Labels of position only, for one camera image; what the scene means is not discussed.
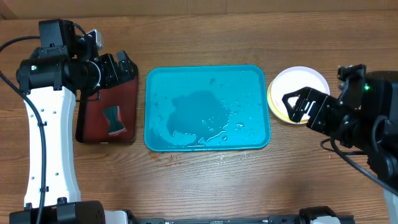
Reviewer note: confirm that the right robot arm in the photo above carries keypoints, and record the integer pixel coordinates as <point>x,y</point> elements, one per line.
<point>361,124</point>

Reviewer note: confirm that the yellow-green plate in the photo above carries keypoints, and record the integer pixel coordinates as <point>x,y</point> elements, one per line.
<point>276,112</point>

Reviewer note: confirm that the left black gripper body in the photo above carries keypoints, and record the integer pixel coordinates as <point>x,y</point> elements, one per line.
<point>98,73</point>

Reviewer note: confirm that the black tray with red liquid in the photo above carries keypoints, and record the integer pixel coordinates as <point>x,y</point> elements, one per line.
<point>92,125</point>

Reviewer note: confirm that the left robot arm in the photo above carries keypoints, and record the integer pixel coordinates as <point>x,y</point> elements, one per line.
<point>49,87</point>

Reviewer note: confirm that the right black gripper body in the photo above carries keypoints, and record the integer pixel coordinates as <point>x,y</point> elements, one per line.
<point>334,123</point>

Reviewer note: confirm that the teal plastic serving tray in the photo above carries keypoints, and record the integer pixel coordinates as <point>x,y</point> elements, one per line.
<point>206,108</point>

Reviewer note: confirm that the white pink-rimmed plate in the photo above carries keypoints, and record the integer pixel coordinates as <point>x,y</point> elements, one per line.
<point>293,79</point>

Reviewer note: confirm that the dark green sponge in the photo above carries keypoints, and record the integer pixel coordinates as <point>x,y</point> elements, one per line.
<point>113,117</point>

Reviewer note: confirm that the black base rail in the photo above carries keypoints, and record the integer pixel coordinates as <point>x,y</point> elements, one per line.
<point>273,219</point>

